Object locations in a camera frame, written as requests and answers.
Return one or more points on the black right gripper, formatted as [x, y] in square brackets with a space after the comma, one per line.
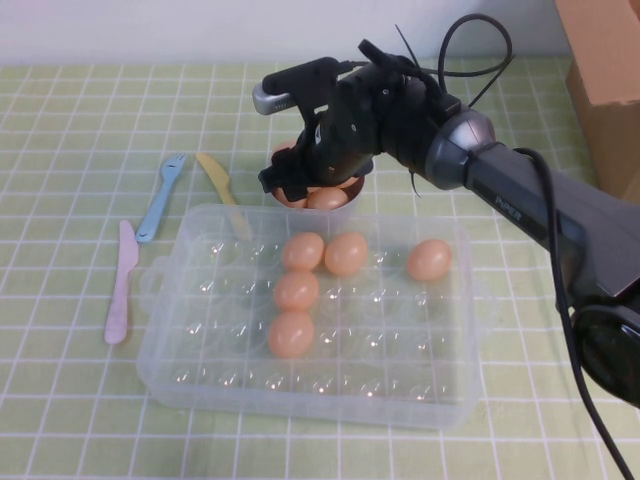
[350, 135]

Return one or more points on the beige egg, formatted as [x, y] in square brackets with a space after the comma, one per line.
[296, 290]
[291, 334]
[351, 182]
[327, 199]
[295, 201]
[346, 253]
[285, 148]
[303, 251]
[429, 260]

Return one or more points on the clear plastic egg box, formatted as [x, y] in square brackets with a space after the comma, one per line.
[225, 350]

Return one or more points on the brown cardboard box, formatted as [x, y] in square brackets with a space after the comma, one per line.
[610, 75]

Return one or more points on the small grey bowl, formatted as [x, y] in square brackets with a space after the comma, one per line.
[357, 197]

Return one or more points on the yellow plastic knife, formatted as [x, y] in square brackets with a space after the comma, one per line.
[215, 175]

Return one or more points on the black zip tie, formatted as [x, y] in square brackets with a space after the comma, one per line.
[414, 185]
[407, 45]

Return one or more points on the blue plastic fork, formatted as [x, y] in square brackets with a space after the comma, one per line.
[160, 200]

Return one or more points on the green checked tablecloth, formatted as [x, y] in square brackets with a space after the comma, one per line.
[150, 125]

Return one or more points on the pink plastic knife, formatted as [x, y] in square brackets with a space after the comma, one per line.
[122, 280]

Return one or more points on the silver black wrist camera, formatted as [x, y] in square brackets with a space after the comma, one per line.
[300, 80]

